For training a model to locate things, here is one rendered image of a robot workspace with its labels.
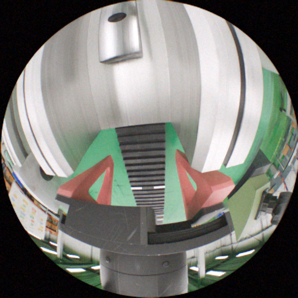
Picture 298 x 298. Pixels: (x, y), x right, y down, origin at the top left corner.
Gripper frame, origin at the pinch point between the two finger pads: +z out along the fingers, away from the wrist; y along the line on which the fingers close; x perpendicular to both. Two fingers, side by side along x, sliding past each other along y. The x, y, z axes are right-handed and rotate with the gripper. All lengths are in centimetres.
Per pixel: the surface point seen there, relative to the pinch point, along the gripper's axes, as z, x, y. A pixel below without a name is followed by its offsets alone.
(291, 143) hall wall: 40, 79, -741
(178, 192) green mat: 1.8, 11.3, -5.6
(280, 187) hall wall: -61, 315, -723
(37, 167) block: -3.9, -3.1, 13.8
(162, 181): 0.2, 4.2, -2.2
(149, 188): 0.0, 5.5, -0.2
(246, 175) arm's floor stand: 3.4, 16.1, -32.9
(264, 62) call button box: -2.4, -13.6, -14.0
